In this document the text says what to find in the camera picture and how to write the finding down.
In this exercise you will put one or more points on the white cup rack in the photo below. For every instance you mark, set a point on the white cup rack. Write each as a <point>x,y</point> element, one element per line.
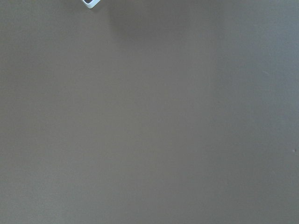
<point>90,3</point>

